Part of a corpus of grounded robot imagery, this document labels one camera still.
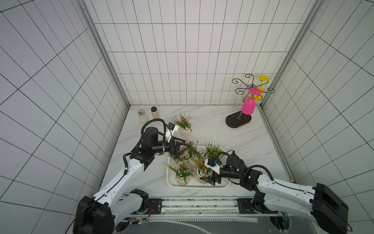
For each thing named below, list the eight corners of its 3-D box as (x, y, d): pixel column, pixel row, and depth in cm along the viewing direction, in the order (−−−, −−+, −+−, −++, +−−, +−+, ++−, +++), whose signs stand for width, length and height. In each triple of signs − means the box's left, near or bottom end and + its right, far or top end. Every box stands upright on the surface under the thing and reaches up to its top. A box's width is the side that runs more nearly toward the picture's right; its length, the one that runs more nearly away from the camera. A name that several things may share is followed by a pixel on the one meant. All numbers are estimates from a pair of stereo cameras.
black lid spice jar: (153, 118, 112) (150, 110, 105) (153, 114, 115) (151, 106, 107) (159, 118, 112) (157, 110, 105) (159, 114, 115) (157, 106, 107)
